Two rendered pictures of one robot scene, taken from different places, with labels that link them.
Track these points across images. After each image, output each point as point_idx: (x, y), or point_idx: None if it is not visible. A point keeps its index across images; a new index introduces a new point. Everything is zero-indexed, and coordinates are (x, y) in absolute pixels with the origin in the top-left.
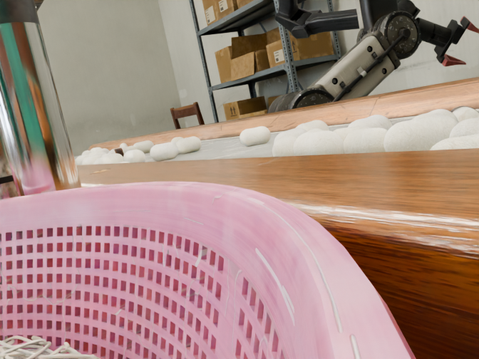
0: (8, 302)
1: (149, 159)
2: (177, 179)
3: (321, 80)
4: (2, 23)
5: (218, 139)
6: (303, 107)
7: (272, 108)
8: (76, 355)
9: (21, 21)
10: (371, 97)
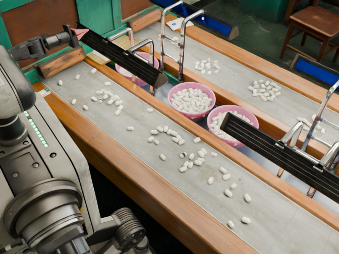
0: None
1: (164, 143)
2: (124, 79)
3: (110, 218)
4: None
5: (152, 168)
6: (120, 161)
7: (139, 224)
8: None
9: None
10: (102, 138)
